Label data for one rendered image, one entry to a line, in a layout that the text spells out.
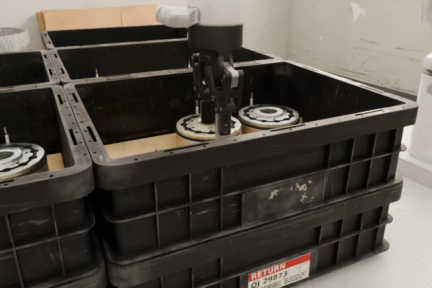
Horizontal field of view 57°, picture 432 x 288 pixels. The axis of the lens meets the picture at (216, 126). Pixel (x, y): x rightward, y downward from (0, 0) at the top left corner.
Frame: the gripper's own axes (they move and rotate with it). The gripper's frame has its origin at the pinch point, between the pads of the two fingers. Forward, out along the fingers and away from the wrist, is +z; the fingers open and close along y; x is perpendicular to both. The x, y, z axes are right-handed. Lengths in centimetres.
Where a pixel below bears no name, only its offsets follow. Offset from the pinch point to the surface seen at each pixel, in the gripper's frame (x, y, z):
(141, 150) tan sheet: 10.3, 4.4, 4.9
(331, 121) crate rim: -6.7, -17.7, -5.2
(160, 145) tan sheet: 7.2, 4.9, 4.9
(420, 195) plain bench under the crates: -38.1, -6.5, 17.6
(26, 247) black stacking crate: 25.0, -18.7, 1.8
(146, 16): -57, 300, 15
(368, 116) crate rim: -11.8, -17.8, -5.1
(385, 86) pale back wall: -253, 213, 75
